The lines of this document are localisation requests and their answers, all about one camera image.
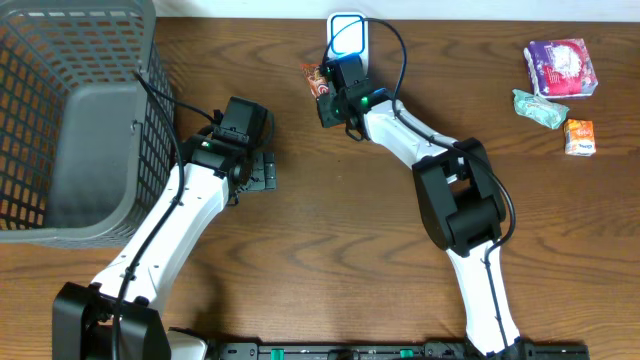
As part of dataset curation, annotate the red-brown chocolate bar wrapper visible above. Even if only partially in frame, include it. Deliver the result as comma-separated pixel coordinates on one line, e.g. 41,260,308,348
301,64,330,98

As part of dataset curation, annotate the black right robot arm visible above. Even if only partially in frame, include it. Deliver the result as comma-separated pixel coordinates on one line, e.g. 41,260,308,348
317,54,520,359

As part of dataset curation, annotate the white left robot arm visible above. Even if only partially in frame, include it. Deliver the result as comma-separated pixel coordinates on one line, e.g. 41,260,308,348
52,97,276,359

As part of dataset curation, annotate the purple tissue pack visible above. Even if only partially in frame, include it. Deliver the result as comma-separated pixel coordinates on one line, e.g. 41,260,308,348
523,38,598,99

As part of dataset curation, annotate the white barcode scanner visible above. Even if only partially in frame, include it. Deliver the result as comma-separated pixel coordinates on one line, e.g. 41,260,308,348
326,12,369,73

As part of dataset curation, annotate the teal wet wipe packet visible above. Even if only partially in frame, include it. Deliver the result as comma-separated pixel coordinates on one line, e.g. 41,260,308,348
512,89,569,129

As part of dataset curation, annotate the grey plastic mesh basket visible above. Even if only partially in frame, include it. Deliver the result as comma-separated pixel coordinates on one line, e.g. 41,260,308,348
1,0,174,248

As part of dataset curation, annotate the orange snack packet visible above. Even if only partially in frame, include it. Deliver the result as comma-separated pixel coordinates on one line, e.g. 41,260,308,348
564,119,596,157

